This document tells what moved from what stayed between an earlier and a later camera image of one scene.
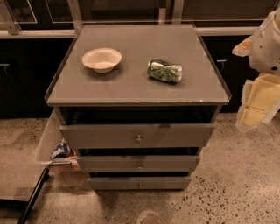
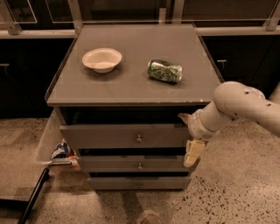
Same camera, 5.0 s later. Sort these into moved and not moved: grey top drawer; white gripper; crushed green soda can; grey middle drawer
Moved: white gripper
Not moved: grey middle drawer; crushed green soda can; grey top drawer
